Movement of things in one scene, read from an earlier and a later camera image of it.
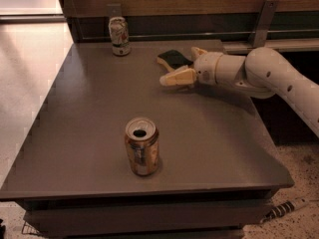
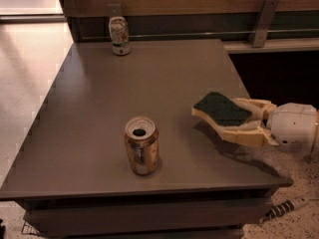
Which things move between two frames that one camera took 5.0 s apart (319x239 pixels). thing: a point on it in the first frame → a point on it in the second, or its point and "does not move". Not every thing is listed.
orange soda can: [143, 142] does not move
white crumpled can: [119, 35] does not move
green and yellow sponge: [173, 59] → [216, 109]
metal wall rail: [199, 34] does not move
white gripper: [206, 68] → [291, 124]
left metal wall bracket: [114, 10] does not move
